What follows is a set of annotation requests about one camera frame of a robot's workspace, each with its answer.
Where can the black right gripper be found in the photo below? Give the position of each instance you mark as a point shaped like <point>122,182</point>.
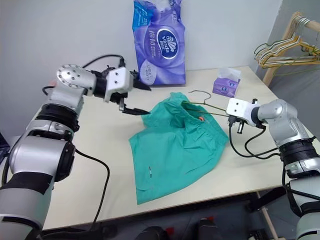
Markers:
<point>240,126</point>

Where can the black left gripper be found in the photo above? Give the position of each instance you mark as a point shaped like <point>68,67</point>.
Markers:
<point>133,78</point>

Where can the green shorts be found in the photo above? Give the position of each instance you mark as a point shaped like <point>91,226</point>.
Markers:
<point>175,155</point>

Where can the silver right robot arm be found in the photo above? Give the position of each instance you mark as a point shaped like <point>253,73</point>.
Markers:
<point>287,125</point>

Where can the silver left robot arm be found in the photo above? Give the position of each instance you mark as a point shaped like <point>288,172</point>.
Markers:
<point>45,150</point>

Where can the purple tissue box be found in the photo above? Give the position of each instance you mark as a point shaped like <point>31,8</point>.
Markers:
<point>225,86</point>

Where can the purple tissue multipack bag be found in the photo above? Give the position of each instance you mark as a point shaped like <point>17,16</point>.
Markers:
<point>160,45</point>

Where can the light wooden clothes rack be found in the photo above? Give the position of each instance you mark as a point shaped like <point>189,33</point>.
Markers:
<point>277,57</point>

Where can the light wooden leg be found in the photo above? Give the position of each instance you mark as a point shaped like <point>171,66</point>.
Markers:
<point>271,225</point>

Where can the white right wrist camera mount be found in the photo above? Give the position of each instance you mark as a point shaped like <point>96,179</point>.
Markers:
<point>240,108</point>

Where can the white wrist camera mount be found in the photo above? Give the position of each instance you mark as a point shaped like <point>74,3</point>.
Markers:
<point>240,108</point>
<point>118,80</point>

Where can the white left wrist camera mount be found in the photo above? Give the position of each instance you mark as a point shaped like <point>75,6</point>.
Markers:
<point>118,80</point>

